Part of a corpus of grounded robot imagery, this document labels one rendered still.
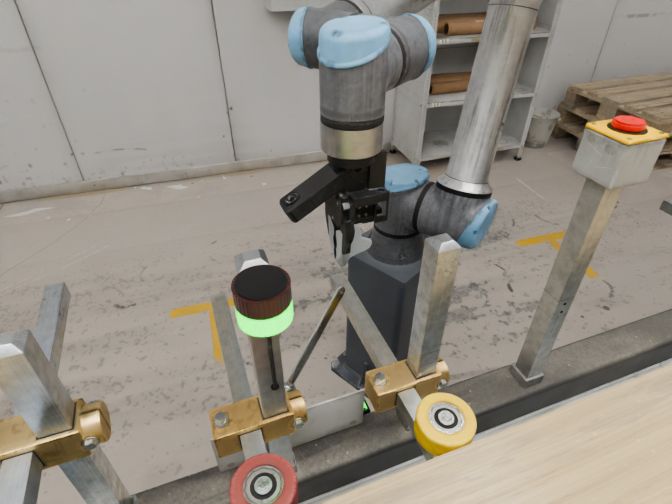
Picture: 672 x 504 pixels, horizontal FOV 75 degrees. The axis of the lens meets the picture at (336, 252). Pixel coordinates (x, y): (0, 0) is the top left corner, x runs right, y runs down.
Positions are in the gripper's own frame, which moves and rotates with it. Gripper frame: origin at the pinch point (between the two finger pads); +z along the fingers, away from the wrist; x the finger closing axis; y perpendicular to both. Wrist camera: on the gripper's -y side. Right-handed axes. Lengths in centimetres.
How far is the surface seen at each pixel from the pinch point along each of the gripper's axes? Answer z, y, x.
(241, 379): 10.9, -20.3, -9.6
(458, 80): 38, 171, 200
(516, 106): 62, 225, 198
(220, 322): 11.0, -21.2, 4.2
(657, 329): 27, 71, -19
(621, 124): -25.8, 32.2, -18.0
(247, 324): -14.3, -19.3, -23.3
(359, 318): 13.5, 3.7, -2.1
